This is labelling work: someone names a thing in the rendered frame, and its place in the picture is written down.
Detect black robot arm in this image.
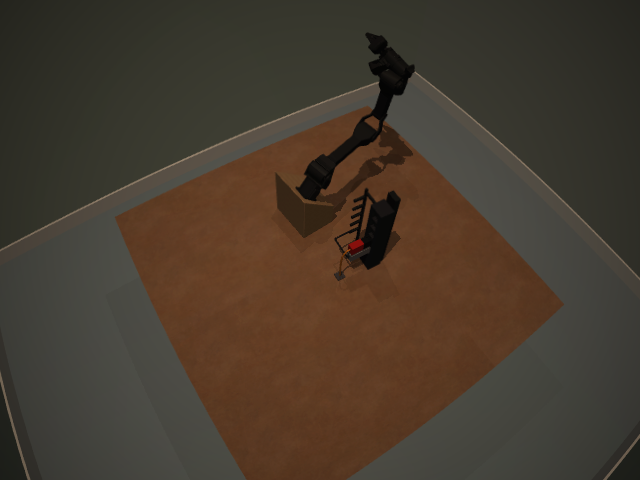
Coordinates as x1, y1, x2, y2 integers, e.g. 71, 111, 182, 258
295, 55, 415, 201

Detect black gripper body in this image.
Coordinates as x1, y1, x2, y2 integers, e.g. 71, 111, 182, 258
368, 35, 403, 70

